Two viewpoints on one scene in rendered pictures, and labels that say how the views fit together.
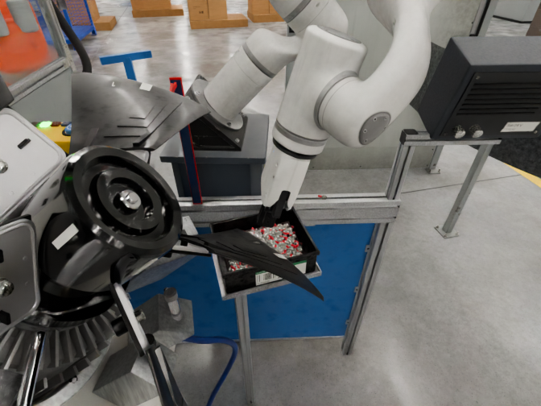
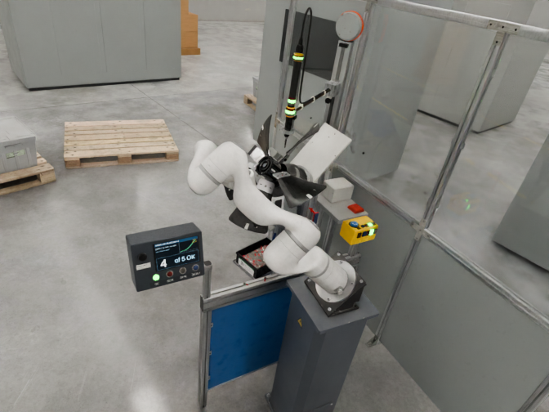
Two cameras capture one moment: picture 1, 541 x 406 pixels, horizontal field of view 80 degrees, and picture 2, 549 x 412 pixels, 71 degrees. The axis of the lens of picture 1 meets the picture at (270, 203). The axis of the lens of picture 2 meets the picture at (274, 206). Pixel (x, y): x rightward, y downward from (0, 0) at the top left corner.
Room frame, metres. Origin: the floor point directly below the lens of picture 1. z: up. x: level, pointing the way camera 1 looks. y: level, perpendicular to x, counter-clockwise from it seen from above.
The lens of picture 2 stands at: (1.86, -0.74, 2.14)
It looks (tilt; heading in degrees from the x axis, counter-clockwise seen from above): 32 degrees down; 149
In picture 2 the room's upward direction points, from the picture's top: 8 degrees clockwise
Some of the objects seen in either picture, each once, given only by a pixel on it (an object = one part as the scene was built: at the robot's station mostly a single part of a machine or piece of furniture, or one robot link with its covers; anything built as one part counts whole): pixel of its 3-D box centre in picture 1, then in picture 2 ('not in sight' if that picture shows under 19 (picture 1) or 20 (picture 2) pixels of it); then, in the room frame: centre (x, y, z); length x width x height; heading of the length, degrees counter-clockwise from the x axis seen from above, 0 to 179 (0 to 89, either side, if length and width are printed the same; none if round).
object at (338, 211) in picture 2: not in sight; (336, 203); (0.19, 0.73, 0.85); 0.36 x 0.24 x 0.03; 2
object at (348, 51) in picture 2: not in sight; (318, 175); (-0.11, 0.76, 0.90); 0.08 x 0.06 x 1.80; 37
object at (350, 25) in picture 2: not in sight; (350, 26); (-0.11, 0.76, 1.88); 0.16 x 0.07 x 0.16; 37
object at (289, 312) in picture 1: (243, 292); (278, 327); (0.69, 0.10, 0.45); 0.82 x 0.02 x 0.66; 92
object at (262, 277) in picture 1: (262, 247); (261, 257); (0.53, 0.02, 0.85); 0.22 x 0.17 x 0.07; 108
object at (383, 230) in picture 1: (361, 298); (203, 361); (0.71, -0.33, 0.39); 0.04 x 0.04 x 0.78; 2
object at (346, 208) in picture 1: (236, 211); (287, 278); (0.69, 0.10, 0.82); 0.90 x 0.04 x 0.08; 92
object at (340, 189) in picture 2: not in sight; (336, 188); (0.12, 0.75, 0.92); 0.17 x 0.16 x 0.11; 92
